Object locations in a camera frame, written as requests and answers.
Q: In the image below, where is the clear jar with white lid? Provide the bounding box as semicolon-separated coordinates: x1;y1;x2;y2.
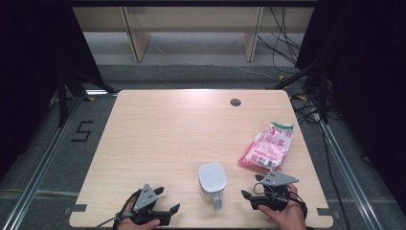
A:
197;162;228;212

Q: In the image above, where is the light wooden shelf unit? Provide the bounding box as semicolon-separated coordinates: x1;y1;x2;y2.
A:
72;6;315;63

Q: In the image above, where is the pink and white plastic bag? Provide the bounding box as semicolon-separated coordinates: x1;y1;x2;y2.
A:
237;122;295;172

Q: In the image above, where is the black curtain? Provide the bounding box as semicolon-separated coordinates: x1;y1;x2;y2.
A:
0;0;106;180
296;0;406;205

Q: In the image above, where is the person's right hand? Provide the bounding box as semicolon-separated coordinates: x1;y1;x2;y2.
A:
258;183;307;230

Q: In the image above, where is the black metal stand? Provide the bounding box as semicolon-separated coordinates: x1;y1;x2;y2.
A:
56;66;118;128
267;58;330;125

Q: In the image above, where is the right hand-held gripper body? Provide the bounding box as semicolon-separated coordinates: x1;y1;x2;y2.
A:
251;171;300;212

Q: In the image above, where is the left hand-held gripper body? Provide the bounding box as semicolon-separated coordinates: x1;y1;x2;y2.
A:
130;183;171;226

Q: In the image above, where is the person's left hand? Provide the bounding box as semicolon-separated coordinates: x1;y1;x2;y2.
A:
116;204;161;230

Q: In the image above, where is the metal floor rail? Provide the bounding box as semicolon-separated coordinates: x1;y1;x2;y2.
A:
0;94;86;230
319;120;384;230

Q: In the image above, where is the black floor cables tangle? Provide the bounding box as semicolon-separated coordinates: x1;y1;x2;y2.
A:
290;94;324;127

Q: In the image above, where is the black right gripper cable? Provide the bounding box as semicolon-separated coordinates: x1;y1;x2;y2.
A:
288;191;309;221

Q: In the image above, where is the bundle of black cables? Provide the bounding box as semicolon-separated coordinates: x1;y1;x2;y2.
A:
257;6;303;75

